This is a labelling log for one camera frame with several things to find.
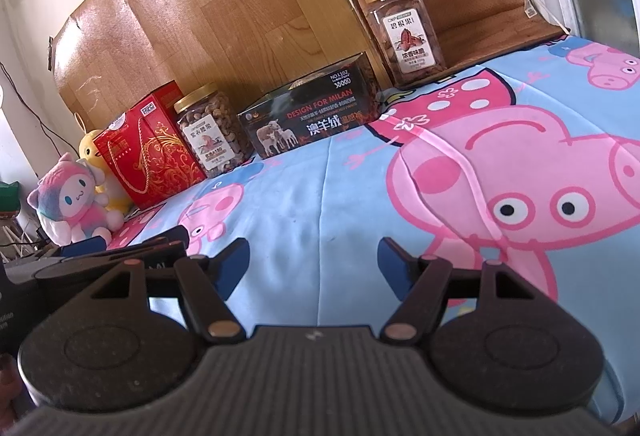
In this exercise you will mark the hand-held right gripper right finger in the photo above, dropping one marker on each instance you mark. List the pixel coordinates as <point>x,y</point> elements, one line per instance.
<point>392,266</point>

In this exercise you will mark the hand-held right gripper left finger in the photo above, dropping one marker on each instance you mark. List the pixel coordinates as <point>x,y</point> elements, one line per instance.
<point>235,266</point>

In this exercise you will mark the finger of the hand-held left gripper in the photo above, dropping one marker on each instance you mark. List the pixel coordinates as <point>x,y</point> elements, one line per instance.
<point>100,268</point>
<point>150,236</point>

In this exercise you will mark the pink plush toy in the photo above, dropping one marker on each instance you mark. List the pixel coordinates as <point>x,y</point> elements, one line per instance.
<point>75,201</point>

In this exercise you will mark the red gift box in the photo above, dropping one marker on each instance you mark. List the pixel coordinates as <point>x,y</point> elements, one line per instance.
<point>150,155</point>

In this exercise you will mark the printed blanket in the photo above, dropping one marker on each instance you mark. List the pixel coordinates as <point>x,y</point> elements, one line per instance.
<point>325,216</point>

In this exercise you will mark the green cloth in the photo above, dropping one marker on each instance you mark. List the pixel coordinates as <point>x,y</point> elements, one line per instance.
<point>9,201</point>

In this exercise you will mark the yellow plush toy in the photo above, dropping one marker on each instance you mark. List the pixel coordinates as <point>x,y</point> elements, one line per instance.
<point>90,148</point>

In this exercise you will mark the gold-lidded nut jar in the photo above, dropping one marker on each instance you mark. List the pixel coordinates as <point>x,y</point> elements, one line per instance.
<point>210,135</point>

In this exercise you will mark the dark box with sheep print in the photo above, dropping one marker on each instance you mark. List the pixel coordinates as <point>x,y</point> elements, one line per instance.
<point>310,115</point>

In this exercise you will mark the gold-lidded pecan jar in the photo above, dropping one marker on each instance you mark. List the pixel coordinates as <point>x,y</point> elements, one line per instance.
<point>405,40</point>

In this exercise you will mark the wooden board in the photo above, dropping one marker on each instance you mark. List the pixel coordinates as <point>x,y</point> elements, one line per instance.
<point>225,15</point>

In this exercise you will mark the brown cushion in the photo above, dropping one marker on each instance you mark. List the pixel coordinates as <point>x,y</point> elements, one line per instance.
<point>475,0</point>

